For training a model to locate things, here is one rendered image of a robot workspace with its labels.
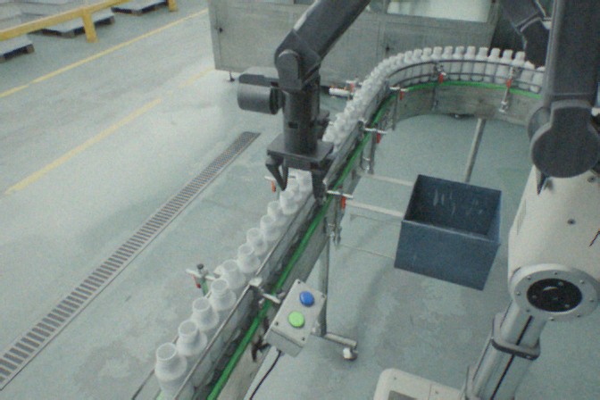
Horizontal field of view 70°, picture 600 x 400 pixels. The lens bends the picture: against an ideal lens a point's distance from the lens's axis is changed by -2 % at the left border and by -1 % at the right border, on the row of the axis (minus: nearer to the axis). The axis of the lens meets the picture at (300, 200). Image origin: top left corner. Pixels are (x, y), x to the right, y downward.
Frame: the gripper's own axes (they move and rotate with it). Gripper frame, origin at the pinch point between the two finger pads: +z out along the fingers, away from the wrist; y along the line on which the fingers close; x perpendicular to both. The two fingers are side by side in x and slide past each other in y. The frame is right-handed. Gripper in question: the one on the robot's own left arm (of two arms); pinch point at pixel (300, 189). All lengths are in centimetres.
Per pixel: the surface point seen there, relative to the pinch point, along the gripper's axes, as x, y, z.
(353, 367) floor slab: 57, 3, 140
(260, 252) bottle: 7.9, -13.9, 27.4
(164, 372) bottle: -28.2, -15.4, 26.5
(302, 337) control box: -9.4, 4.1, 29.6
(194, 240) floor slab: 106, -118, 140
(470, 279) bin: 55, 39, 63
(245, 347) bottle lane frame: -9.5, -9.9, 41.0
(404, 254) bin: 55, 16, 60
